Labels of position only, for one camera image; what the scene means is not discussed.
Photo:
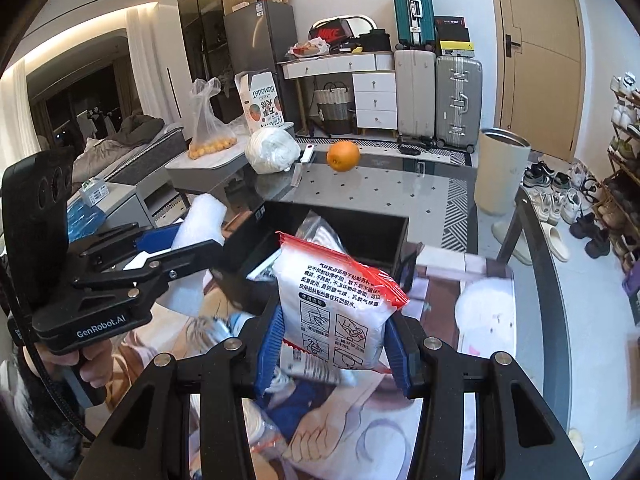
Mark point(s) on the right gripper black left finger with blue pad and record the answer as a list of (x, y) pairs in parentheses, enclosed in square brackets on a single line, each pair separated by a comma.
[(147, 436)]

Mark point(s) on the orange fruit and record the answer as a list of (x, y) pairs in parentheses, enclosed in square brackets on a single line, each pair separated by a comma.
[(343, 156)]

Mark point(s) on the dark grey refrigerator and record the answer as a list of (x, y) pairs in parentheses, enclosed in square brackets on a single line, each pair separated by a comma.
[(259, 36)]

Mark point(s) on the grey side cabinet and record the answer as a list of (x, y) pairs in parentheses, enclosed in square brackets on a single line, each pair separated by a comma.
[(122, 205)]

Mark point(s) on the white remote control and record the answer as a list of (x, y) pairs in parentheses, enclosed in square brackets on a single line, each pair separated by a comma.
[(308, 154)]

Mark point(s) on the light grey suitcase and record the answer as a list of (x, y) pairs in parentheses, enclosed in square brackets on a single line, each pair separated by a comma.
[(415, 92)]

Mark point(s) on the person's hand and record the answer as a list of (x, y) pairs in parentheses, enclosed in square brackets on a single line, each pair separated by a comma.
[(96, 371)]

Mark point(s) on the white crumpled plastic bag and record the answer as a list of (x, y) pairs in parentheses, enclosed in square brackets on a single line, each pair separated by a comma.
[(271, 150)]

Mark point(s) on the beige cylindrical trash bin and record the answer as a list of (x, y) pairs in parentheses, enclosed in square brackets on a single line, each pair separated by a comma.
[(502, 159)]

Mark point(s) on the clear zip bag red seal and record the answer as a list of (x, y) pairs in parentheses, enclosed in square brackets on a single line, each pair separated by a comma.
[(316, 230)]

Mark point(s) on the bed with grey bedding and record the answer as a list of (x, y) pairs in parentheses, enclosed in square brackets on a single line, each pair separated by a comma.
[(136, 132)]

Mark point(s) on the printed anime cloth mat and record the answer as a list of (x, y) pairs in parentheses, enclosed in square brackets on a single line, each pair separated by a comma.
[(319, 423)]

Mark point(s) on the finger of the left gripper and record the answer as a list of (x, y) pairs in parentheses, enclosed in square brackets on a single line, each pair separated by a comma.
[(152, 280), (99, 252)]

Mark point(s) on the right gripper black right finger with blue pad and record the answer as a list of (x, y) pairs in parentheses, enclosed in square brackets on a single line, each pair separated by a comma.
[(517, 435)]

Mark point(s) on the white towel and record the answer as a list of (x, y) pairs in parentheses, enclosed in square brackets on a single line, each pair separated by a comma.
[(195, 237)]

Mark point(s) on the black storage box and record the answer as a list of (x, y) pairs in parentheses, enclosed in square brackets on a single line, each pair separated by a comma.
[(379, 240)]

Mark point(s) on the wooden door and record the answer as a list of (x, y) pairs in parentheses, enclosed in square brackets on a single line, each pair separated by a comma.
[(541, 73)]

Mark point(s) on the shoe rack with shoes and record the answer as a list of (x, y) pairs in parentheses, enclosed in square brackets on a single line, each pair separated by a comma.
[(619, 208)]

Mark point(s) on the teal suitcase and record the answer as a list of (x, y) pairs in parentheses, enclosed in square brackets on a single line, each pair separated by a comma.
[(415, 24)]

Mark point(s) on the white dresser with drawers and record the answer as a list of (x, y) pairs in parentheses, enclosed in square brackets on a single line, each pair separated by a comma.
[(373, 82)]

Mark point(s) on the white carton with print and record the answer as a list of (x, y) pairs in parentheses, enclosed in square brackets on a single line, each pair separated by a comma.
[(260, 100)]

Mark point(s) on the clear bag of small oranges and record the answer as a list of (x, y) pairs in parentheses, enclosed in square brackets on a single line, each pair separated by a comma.
[(210, 135)]

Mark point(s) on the silver ribbed suitcase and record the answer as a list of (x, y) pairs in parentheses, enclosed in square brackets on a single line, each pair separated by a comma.
[(459, 94)]

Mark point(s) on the red white zip snack bag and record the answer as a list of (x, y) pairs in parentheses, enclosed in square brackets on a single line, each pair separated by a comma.
[(334, 307)]

